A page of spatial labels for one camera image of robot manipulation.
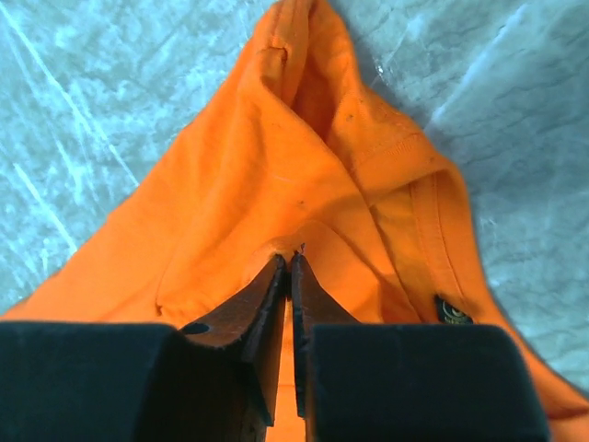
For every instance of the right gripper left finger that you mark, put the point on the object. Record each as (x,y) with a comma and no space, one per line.
(214,379)

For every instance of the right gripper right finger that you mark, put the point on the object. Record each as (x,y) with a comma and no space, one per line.
(398,382)

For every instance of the orange t shirt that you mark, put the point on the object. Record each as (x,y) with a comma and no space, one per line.
(155,155)

